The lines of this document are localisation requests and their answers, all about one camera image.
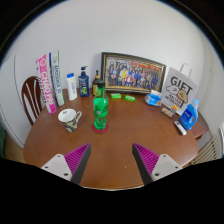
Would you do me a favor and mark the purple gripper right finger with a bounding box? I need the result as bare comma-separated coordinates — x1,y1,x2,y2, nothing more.
132,143,182,185

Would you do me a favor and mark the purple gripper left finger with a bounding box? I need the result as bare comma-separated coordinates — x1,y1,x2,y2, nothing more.
42,143,91,185

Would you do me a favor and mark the green plastic soda bottle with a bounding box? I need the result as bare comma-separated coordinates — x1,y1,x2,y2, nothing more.
93,80,108,131

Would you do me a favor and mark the red round coaster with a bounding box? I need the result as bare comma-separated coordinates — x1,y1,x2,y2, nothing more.
92,124,109,134

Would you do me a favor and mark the patterned ceramic mug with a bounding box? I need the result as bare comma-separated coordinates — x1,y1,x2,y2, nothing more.
58,108,82,132

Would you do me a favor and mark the white remote control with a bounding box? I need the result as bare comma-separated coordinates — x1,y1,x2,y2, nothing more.
174,121,187,135

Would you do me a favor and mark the white radiator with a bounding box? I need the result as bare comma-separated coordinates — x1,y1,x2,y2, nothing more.
190,131,222,165

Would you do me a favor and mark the blue detergent bottle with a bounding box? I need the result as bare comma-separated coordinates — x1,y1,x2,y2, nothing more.
179,99,199,130

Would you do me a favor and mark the right green small packet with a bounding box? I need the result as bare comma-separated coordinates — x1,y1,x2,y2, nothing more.
124,95,135,102

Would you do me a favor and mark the green small packet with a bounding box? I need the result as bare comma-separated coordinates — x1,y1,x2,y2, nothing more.
111,93,122,99
124,95,135,102

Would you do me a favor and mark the white lotion bottle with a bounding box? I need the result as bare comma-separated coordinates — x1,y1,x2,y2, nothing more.
67,73,77,101

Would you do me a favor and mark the left green small packet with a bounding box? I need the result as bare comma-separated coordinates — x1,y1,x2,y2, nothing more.
111,93,122,99

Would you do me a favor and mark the white gift paper bag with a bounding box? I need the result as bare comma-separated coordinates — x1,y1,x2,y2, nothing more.
161,66,198,115

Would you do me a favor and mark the dark wooden chair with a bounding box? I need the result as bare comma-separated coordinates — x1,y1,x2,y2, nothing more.
21,76,43,125

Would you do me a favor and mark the dark blue pump bottle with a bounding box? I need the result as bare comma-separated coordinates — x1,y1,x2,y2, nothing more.
78,66,89,97

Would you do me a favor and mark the dark amber pump bottle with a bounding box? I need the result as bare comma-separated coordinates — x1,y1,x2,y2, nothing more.
92,70,100,96

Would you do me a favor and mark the framed group photo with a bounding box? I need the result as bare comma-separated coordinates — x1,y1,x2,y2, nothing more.
101,52,166,94

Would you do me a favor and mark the pink tall box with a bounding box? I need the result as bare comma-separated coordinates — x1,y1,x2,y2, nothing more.
36,55,56,114

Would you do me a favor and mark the blue white tall box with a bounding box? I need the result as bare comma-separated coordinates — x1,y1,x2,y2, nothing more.
49,51,65,106

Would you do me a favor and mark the white refrigerator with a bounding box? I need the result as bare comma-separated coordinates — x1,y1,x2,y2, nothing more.
0,57,31,148

